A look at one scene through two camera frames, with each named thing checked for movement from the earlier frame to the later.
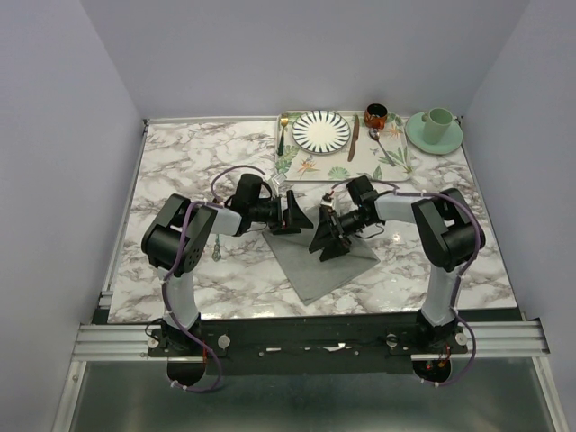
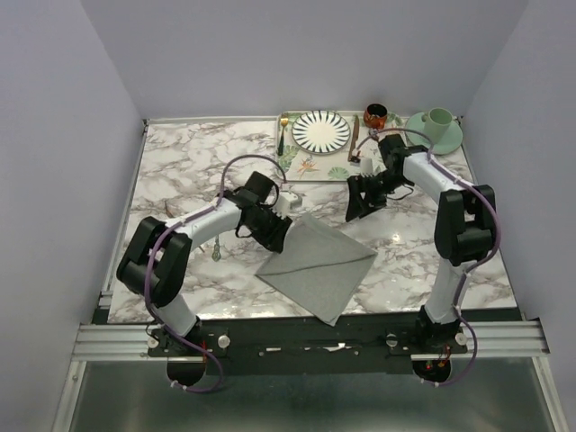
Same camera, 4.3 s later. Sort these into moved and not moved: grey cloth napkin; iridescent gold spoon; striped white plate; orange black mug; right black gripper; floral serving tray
Moved: grey cloth napkin; right black gripper
Not moved: iridescent gold spoon; orange black mug; striped white plate; floral serving tray
